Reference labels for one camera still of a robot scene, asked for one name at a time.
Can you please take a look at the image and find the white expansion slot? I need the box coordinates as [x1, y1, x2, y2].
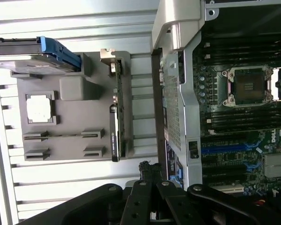
[210, 183, 244, 194]

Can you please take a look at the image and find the black expansion slot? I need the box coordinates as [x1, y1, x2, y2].
[202, 174, 245, 182]
[202, 163, 260, 173]
[202, 135, 246, 143]

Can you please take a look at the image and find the green motherboard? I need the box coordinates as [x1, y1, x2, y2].
[193, 39, 281, 197]

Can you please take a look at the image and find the black open PC case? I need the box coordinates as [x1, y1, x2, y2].
[149, 0, 281, 225]

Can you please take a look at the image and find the silver chipset heatsink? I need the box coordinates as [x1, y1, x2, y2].
[263, 153, 281, 178]

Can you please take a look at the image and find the grey parts rack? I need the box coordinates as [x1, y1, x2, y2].
[10, 50, 134, 162]

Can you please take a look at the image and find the silver CPU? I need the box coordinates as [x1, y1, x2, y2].
[26, 95, 52, 122]

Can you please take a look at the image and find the CPU socket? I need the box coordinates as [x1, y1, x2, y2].
[221, 65, 274, 108]

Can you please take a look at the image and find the hard disk with blue caddy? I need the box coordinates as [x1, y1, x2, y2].
[0, 36, 82, 73]

